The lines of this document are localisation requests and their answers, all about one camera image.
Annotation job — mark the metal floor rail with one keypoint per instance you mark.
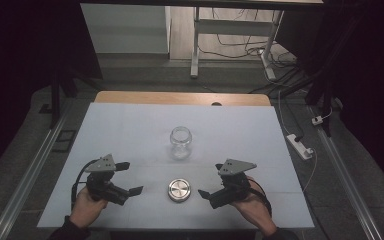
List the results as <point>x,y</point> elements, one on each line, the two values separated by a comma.
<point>350,180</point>
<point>26,180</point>

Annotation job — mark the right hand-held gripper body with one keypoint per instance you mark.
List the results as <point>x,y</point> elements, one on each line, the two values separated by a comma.
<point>232,186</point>

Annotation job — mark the white table cover sheet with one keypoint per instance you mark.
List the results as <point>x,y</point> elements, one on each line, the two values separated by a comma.
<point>146,133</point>

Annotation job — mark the round silver metal lid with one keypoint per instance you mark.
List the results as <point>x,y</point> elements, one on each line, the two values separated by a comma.
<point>179,190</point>

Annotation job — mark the white power strip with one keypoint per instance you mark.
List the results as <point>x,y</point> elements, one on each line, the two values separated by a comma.
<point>299,146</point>

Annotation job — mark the wooden table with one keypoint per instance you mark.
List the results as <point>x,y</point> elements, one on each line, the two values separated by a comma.
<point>166,98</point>

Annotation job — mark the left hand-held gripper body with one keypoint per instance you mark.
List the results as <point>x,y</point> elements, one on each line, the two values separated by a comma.
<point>104,185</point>

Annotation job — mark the black rectangular floor frame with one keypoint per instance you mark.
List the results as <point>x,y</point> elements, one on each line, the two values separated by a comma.
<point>58,141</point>

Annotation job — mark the white metal desk frame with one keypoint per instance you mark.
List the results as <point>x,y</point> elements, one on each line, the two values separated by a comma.
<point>233,27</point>

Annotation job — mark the clear glass jar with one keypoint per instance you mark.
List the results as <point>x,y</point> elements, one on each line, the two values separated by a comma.
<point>181,141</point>

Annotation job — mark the black metal stand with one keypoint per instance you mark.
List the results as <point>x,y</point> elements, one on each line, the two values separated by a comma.
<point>323,96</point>
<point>56,96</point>

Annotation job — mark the small white plug adapter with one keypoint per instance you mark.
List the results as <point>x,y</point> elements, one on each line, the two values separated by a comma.
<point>317,120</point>

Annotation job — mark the person's right hand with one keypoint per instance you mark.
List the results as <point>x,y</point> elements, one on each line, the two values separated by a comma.
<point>255,211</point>

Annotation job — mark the person's left hand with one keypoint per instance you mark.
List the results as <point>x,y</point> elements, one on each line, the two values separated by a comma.
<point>86,208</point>

